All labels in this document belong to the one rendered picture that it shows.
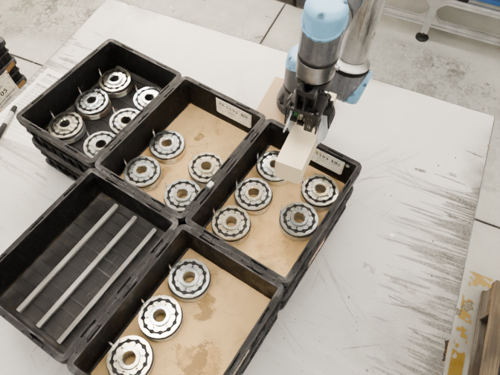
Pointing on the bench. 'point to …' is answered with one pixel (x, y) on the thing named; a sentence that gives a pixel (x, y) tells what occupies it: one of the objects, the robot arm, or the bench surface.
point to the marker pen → (7, 119)
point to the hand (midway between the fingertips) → (306, 130)
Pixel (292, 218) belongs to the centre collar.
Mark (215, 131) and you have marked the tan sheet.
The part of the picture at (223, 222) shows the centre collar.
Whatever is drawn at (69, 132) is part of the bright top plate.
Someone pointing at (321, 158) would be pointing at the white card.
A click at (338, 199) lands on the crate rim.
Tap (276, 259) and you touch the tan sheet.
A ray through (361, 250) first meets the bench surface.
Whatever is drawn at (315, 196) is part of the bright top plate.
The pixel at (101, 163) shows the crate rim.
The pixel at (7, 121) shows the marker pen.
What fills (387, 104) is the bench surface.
